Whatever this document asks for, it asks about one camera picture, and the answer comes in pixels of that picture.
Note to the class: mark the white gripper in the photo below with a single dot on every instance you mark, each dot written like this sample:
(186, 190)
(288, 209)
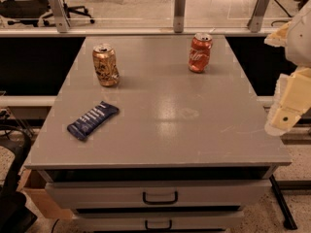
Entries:
(302, 42)

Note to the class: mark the red coke can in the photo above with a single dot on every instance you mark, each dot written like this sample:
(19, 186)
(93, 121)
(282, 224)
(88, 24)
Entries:
(200, 49)

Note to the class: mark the gold soda can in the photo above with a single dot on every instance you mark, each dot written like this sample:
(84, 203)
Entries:
(105, 65)

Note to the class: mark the grey drawer cabinet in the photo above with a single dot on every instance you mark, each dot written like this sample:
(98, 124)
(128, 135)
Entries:
(172, 124)

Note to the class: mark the black table leg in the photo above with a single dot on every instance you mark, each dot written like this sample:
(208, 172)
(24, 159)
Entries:
(289, 222)

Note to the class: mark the blue snack bar wrapper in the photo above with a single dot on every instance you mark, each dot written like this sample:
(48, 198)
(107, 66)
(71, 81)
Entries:
(86, 124)

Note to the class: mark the upper grey drawer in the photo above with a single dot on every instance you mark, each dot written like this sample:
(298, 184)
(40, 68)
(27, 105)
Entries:
(107, 195)

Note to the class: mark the grey drawer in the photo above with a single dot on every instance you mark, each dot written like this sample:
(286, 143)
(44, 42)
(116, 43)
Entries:
(107, 195)
(134, 222)

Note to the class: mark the lower grey drawer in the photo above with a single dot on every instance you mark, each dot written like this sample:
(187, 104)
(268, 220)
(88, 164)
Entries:
(134, 222)

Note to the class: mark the black office chair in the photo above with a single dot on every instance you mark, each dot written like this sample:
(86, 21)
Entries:
(28, 12)

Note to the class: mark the cardboard box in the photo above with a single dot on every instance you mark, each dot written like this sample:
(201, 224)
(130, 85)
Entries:
(33, 185)

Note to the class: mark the black chair at left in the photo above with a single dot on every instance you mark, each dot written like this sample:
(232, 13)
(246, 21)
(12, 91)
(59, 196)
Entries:
(15, 217)

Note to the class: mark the right metal glass bracket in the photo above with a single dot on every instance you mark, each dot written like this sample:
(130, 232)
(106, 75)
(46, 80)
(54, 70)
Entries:
(255, 22)

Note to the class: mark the metal glass bracket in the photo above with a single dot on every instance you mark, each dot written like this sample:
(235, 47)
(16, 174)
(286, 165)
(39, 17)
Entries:
(255, 22)
(179, 15)
(60, 19)

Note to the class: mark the middle metal glass bracket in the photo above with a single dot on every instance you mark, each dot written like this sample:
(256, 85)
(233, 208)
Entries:
(179, 15)

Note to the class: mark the black upper drawer handle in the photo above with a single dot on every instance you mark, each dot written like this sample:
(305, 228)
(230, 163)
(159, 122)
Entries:
(160, 199)

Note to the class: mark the black drawer handle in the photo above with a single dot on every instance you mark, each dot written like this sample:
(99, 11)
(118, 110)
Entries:
(158, 225)
(160, 199)

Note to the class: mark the black lower drawer handle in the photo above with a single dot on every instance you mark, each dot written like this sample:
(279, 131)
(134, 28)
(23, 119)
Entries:
(158, 225)

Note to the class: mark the left metal glass bracket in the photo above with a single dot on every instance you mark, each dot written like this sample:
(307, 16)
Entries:
(60, 19)

